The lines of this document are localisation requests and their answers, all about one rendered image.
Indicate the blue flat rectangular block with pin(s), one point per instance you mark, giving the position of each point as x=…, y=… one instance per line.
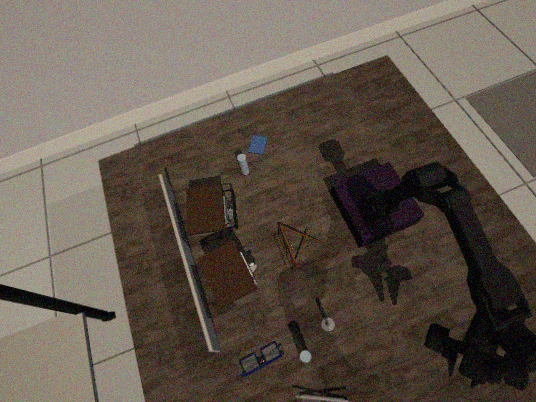
x=257, y=144

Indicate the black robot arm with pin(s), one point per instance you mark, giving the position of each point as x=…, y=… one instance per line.
x=492, y=286

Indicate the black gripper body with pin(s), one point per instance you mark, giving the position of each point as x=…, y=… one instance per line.
x=438, y=340

